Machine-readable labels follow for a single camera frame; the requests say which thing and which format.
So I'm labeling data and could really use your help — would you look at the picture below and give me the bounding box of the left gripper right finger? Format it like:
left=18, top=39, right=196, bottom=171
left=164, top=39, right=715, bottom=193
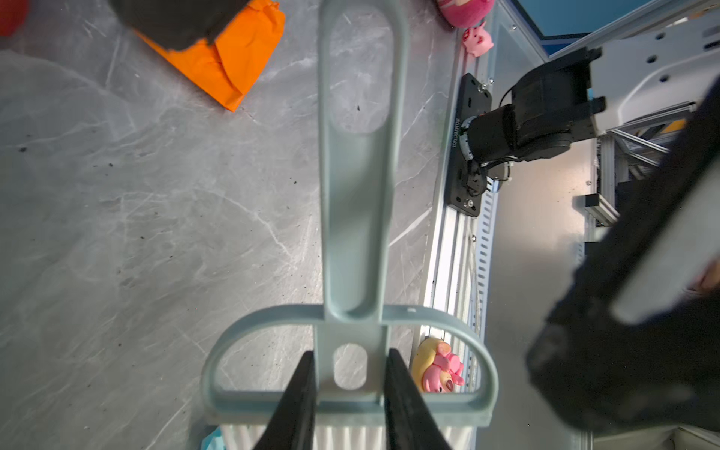
left=384, top=349, right=451, bottom=450

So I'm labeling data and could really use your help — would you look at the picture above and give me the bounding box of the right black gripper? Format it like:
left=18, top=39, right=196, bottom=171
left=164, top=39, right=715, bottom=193
left=109, top=0, right=251, bottom=51

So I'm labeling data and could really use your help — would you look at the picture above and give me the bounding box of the plush doll pink dress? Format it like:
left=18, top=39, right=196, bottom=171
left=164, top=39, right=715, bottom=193
left=437, top=0, right=495, bottom=29

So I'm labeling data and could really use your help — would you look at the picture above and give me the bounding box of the pink pig toy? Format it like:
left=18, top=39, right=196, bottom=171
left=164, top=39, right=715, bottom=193
left=411, top=337, right=465, bottom=393

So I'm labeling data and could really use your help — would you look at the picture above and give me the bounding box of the red paper scrap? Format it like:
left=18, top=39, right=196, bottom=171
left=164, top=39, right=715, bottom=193
left=0, top=0, right=29, bottom=37

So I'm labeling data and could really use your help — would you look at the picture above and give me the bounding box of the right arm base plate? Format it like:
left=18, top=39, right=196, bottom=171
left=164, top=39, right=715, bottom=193
left=444, top=73, right=491, bottom=218

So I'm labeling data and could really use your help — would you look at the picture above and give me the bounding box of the small pink toy piece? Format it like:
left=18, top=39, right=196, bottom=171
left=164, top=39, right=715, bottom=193
left=462, top=24, right=494, bottom=58

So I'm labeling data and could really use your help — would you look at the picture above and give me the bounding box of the light cyan paper scrap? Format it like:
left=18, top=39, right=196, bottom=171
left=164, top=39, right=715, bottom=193
left=200, top=427, right=227, bottom=450

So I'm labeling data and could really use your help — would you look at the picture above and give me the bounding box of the orange paper scrap left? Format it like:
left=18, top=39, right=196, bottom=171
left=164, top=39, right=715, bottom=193
left=141, top=0, right=285, bottom=112

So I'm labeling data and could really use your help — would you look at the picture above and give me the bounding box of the teal hand brush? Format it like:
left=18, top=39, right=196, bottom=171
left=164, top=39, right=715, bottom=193
left=201, top=1, right=500, bottom=449

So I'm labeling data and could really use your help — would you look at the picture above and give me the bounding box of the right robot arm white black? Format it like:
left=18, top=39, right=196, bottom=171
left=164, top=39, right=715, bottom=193
left=111, top=1, right=719, bottom=168

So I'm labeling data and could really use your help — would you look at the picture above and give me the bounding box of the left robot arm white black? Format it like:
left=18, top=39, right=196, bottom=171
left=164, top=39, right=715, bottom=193
left=202, top=88, right=719, bottom=449

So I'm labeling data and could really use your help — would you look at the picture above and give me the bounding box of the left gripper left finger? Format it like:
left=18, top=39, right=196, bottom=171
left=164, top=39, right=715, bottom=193
left=254, top=351, right=317, bottom=450

